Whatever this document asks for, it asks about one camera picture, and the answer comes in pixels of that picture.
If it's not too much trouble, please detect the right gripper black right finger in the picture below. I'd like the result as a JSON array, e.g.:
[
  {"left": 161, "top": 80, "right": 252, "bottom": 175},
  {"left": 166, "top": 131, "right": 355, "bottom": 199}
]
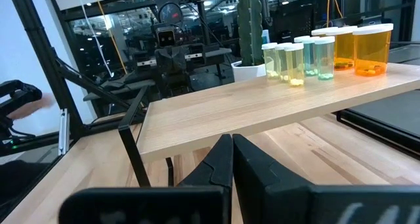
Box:
[{"left": 232, "top": 134, "right": 420, "bottom": 224}]

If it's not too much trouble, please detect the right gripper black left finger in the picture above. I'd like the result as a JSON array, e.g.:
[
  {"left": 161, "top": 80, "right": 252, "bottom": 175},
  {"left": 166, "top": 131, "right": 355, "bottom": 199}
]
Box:
[{"left": 58, "top": 134, "right": 234, "bottom": 224}]

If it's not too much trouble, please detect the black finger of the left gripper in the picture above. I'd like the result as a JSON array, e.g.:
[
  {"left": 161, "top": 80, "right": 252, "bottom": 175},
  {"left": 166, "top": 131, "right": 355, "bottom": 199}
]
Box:
[
  {"left": 156, "top": 48, "right": 172, "bottom": 74},
  {"left": 171, "top": 48, "right": 188, "bottom": 74}
]

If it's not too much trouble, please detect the yellow medicine bottle white cap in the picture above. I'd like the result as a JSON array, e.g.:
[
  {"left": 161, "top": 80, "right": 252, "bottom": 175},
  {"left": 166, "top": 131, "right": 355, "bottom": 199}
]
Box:
[
  {"left": 261, "top": 42, "right": 278, "bottom": 81},
  {"left": 274, "top": 42, "right": 293, "bottom": 83},
  {"left": 284, "top": 42, "right": 305, "bottom": 87}
]

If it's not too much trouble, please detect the raised wooden shelf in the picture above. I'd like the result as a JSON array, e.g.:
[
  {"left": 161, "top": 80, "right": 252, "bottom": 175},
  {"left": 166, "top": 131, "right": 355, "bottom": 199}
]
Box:
[{"left": 117, "top": 61, "right": 420, "bottom": 188}]

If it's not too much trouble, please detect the tall green cactus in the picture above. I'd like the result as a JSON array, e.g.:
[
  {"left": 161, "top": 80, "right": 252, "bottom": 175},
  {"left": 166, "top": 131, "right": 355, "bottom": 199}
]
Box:
[{"left": 236, "top": 0, "right": 264, "bottom": 67}]

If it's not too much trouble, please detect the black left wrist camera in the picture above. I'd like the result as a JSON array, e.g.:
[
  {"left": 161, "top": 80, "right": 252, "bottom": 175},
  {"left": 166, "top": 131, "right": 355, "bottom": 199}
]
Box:
[{"left": 156, "top": 26, "right": 177, "bottom": 48}]

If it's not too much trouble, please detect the yellow hanging cable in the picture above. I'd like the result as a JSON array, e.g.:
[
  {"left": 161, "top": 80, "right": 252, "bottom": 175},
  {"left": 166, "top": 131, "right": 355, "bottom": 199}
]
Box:
[{"left": 93, "top": 0, "right": 128, "bottom": 76}]

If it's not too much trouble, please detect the white hanging cable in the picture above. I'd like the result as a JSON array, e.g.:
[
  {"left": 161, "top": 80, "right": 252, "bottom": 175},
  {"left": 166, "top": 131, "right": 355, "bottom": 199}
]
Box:
[{"left": 74, "top": 0, "right": 115, "bottom": 78}]

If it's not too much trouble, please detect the silver metal bracket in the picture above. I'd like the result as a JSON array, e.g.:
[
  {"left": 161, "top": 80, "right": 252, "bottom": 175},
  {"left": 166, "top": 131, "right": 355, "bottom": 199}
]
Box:
[{"left": 58, "top": 108, "right": 70, "bottom": 156}]

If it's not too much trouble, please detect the black aluminium rig frame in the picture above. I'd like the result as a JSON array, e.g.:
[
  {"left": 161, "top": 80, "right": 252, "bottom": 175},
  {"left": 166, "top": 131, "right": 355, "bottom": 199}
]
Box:
[{"left": 6, "top": 0, "right": 420, "bottom": 161}]

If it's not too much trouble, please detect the yellow extension cable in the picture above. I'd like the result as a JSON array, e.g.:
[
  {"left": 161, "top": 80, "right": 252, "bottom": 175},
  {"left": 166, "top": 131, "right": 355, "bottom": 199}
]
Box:
[{"left": 325, "top": 0, "right": 345, "bottom": 25}]

